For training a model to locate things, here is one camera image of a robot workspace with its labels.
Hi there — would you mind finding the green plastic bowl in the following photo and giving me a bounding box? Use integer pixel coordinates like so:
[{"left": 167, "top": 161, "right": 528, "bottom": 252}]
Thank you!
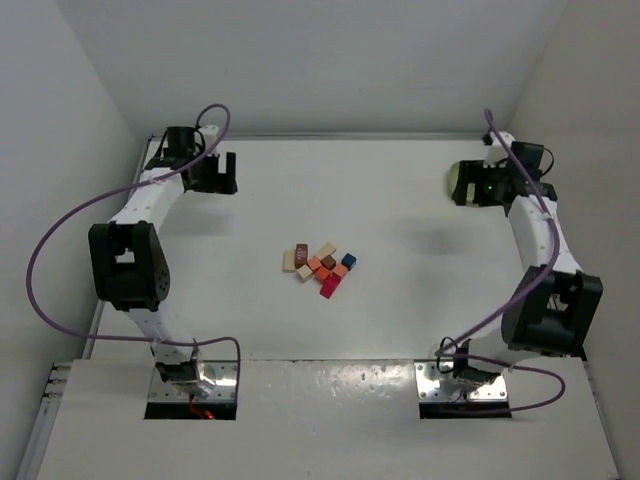
[{"left": 446, "top": 162, "right": 460, "bottom": 199}]

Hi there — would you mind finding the natural wood hotel block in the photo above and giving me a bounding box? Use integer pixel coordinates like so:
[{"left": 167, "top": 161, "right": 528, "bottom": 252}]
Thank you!
[{"left": 282, "top": 249, "right": 296, "bottom": 273}]

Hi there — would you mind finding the brown printed rectangular block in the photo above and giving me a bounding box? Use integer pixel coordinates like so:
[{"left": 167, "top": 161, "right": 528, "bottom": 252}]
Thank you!
[{"left": 294, "top": 243, "right": 308, "bottom": 269}]

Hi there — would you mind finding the natural wood cube block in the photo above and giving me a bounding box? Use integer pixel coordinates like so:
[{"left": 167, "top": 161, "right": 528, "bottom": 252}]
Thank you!
[{"left": 296, "top": 264, "right": 314, "bottom": 283}]

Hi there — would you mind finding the salmon cube block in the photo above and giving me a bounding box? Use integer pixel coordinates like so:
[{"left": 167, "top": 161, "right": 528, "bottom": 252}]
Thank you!
[{"left": 307, "top": 256, "right": 323, "bottom": 273}]

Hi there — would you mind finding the natural wood long block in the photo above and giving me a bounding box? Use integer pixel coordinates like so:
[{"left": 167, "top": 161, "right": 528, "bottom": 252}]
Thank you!
[{"left": 314, "top": 242, "right": 337, "bottom": 260}]

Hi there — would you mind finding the brown cube block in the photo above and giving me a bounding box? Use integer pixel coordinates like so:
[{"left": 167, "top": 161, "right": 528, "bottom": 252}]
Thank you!
[{"left": 321, "top": 255, "right": 337, "bottom": 270}]

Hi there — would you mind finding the dark blue cube block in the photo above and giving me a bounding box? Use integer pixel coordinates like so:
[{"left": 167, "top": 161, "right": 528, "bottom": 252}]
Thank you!
[{"left": 341, "top": 253, "right": 357, "bottom": 271}]

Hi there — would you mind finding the orange cube block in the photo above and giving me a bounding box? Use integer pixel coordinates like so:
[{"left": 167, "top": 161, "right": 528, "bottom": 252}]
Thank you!
[{"left": 331, "top": 264, "right": 349, "bottom": 282}]

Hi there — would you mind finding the magenta roof block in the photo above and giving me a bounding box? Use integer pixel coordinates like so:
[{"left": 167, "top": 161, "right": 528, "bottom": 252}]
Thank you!
[{"left": 320, "top": 276, "right": 341, "bottom": 299}]

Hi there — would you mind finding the red-orange cube block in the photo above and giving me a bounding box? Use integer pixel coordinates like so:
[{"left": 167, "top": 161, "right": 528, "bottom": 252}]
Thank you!
[{"left": 314, "top": 266, "right": 331, "bottom": 283}]

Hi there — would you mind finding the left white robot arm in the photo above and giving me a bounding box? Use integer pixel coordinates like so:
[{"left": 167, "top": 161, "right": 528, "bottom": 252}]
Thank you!
[{"left": 88, "top": 125, "right": 238, "bottom": 399}]

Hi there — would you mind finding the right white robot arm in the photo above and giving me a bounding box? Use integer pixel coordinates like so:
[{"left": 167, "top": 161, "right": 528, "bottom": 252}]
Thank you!
[{"left": 440, "top": 141, "right": 604, "bottom": 386}]

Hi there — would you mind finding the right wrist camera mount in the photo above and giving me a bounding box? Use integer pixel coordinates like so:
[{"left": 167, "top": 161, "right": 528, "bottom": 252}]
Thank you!
[{"left": 481, "top": 130, "right": 515, "bottom": 168}]

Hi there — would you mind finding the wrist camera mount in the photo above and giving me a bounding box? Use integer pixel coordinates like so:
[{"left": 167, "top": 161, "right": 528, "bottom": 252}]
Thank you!
[
  {"left": 481, "top": 130, "right": 515, "bottom": 168},
  {"left": 195, "top": 125, "right": 220, "bottom": 150}
]

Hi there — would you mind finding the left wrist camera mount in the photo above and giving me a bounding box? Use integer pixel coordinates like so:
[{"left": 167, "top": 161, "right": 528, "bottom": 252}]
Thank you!
[{"left": 195, "top": 125, "right": 220, "bottom": 150}]

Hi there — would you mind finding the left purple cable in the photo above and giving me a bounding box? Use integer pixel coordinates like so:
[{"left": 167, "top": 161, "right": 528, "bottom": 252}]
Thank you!
[{"left": 25, "top": 103, "right": 242, "bottom": 364}]

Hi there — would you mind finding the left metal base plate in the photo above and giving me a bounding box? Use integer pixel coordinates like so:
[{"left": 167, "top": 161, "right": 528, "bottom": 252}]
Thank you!
[{"left": 147, "top": 360, "right": 238, "bottom": 404}]

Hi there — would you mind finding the metal base plate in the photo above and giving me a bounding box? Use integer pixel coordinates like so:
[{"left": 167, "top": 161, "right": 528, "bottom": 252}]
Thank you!
[
  {"left": 147, "top": 360, "right": 238, "bottom": 404},
  {"left": 414, "top": 360, "right": 508, "bottom": 404}
]

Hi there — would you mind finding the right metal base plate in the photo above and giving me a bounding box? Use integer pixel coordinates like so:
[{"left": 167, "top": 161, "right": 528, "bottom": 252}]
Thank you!
[{"left": 414, "top": 360, "right": 508, "bottom": 404}]

